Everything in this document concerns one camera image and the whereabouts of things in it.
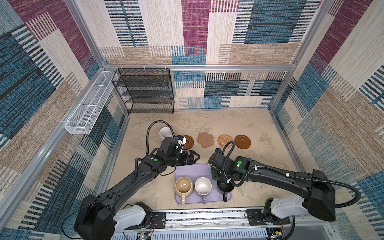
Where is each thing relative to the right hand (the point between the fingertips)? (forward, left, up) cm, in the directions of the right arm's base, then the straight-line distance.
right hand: (216, 175), depth 78 cm
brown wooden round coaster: (+26, +14, -9) cm, 31 cm away
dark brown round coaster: (+26, -22, -9) cm, 35 cm away
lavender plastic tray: (+6, +11, -9) cm, 16 cm away
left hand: (+7, +11, +8) cm, 15 cm away
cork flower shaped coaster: (+30, +3, -11) cm, 32 cm away
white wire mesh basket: (+31, +79, +9) cm, 86 cm away
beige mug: (-3, +17, -8) cm, 19 cm away
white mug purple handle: (-3, +7, -8) cm, 11 cm away
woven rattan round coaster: (+28, -9, -8) cm, 31 cm away
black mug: (-3, -6, -11) cm, 13 cm away
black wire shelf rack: (+62, +45, +8) cm, 77 cm away
